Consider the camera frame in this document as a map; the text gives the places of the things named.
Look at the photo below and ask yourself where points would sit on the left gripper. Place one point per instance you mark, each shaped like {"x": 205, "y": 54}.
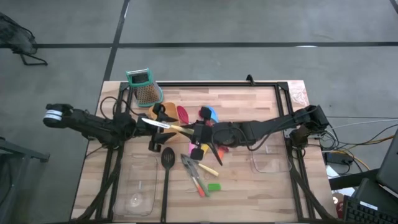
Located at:
{"x": 146, "y": 127}

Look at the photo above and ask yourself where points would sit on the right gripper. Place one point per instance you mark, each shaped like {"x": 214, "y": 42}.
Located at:
{"x": 204, "y": 133}

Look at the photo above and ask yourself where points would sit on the blue silicone spoon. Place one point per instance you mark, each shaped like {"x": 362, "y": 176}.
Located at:
{"x": 214, "y": 114}

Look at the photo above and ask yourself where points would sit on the red slotted spoon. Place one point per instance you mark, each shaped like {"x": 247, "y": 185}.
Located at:
{"x": 183, "y": 114}

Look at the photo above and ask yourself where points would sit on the orange mini spatula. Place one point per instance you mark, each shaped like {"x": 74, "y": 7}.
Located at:
{"x": 220, "y": 154}

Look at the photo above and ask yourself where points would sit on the black slotted spoon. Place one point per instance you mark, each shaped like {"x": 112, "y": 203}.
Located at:
{"x": 167, "y": 158}

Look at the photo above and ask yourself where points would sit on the green mini spatula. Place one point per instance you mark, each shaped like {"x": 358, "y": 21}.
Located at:
{"x": 214, "y": 187}

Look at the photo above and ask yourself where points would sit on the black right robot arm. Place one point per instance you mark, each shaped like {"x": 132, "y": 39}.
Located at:
{"x": 267, "y": 126}

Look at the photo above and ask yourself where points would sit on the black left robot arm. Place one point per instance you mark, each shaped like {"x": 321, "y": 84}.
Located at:
{"x": 90, "y": 124}

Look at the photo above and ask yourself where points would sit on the teal metal box grater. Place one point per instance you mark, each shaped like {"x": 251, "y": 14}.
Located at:
{"x": 144, "y": 90}

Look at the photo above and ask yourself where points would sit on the large clear plastic container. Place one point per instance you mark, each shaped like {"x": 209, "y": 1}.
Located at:
{"x": 136, "y": 186}

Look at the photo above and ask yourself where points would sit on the small clear plastic container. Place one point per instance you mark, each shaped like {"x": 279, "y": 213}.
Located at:
{"x": 270, "y": 165}

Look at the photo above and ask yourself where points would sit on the clear plastic bag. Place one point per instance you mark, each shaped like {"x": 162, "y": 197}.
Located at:
{"x": 298, "y": 93}

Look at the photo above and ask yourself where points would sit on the black power brick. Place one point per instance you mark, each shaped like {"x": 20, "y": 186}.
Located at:
{"x": 339, "y": 158}

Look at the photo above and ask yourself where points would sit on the grey side table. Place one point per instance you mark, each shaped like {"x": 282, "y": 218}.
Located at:
{"x": 18, "y": 152}

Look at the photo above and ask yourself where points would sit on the black desk beam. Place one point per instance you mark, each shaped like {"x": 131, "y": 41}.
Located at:
{"x": 351, "y": 180}

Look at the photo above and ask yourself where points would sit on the black mesh chair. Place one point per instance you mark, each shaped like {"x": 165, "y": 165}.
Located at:
{"x": 17, "y": 39}

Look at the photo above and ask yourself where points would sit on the black box white label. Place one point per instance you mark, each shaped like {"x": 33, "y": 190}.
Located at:
{"x": 373, "y": 193}

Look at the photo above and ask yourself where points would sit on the black keyboard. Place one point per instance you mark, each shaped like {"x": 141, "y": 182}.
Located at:
{"x": 367, "y": 213}

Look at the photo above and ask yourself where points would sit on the black laptop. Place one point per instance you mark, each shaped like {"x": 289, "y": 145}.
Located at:
{"x": 390, "y": 168}

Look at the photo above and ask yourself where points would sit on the black aluminium table frame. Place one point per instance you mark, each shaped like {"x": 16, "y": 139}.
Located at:
{"x": 217, "y": 84}

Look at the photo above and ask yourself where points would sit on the black frame clamp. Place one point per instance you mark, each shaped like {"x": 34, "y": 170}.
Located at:
{"x": 249, "y": 80}

